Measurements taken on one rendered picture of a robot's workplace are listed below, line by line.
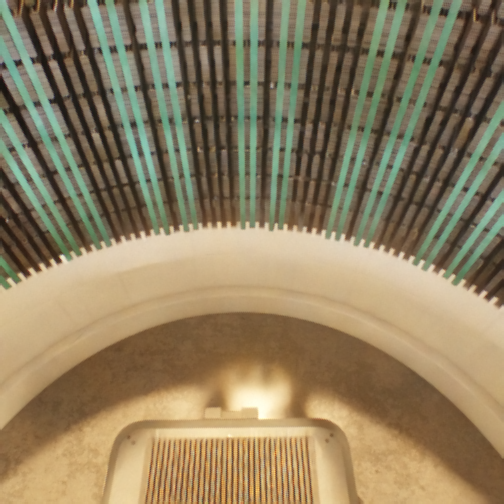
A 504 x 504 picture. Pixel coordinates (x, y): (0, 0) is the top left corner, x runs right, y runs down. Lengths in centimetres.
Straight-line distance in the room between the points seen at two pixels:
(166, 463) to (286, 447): 25
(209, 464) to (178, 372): 45
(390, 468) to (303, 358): 39
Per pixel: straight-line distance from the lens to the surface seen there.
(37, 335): 122
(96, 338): 128
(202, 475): 86
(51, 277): 93
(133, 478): 89
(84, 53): 65
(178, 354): 127
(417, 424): 128
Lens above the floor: 114
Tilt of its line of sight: 51 degrees down
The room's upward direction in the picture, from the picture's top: straight up
